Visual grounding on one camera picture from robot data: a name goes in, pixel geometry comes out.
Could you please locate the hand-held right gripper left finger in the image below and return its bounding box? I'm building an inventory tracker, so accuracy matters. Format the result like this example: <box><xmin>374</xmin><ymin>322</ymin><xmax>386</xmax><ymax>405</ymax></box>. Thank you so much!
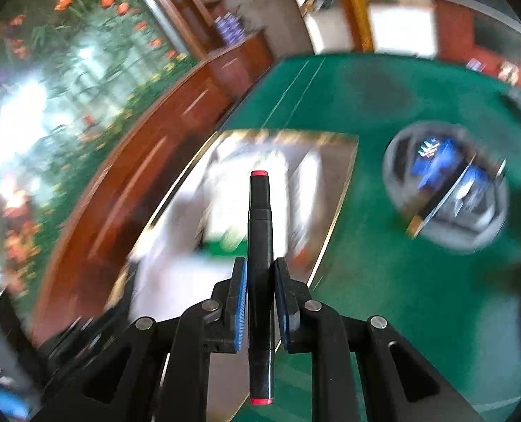
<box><xmin>36</xmin><ymin>257</ymin><xmax>249</xmax><ymax>422</ymax></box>

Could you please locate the black marker with red caps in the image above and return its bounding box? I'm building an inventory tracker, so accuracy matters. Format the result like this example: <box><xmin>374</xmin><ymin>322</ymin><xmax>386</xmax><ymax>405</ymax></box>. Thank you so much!
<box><xmin>247</xmin><ymin>170</ymin><xmax>275</xmax><ymax>406</ymax></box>

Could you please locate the floral printed screen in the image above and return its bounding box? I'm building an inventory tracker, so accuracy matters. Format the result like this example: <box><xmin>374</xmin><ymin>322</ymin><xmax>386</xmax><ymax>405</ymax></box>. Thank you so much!
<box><xmin>0</xmin><ymin>0</ymin><xmax>200</xmax><ymax>317</ymax></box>

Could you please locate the brown wooden cabinet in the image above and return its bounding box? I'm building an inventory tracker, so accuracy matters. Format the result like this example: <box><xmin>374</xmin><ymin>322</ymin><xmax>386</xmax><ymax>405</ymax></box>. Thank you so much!
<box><xmin>27</xmin><ymin>31</ymin><xmax>274</xmax><ymax>344</ymax></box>

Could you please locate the patterned metallic tube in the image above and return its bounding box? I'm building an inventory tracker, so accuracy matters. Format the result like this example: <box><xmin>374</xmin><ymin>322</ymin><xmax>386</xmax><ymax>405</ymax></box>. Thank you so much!
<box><xmin>405</xmin><ymin>156</ymin><xmax>505</xmax><ymax>239</ymax></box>

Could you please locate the white wall shelf unit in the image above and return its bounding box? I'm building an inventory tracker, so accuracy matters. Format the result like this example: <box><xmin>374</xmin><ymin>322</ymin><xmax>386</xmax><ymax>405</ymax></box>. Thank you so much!
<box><xmin>282</xmin><ymin>0</ymin><xmax>437</xmax><ymax>60</ymax></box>

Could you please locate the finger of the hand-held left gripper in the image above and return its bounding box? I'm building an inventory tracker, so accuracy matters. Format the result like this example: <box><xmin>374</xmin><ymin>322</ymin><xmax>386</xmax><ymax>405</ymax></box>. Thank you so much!
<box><xmin>41</xmin><ymin>305</ymin><xmax>131</xmax><ymax>361</ymax></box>

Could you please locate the red television cabinet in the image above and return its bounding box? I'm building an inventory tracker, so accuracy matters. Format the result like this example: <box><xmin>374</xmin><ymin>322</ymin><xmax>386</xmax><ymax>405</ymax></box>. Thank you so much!
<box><xmin>434</xmin><ymin>0</ymin><xmax>521</xmax><ymax>86</ymax></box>

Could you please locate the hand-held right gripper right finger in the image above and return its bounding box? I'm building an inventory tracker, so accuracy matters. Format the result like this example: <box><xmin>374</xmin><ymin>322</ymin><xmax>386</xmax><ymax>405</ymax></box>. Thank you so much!
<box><xmin>274</xmin><ymin>257</ymin><xmax>485</xmax><ymax>422</ymax></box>

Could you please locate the round tray with items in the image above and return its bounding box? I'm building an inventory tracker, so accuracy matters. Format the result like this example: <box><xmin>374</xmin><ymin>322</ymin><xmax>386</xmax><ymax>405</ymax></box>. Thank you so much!
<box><xmin>382</xmin><ymin>120</ymin><xmax>509</xmax><ymax>253</ymax></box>

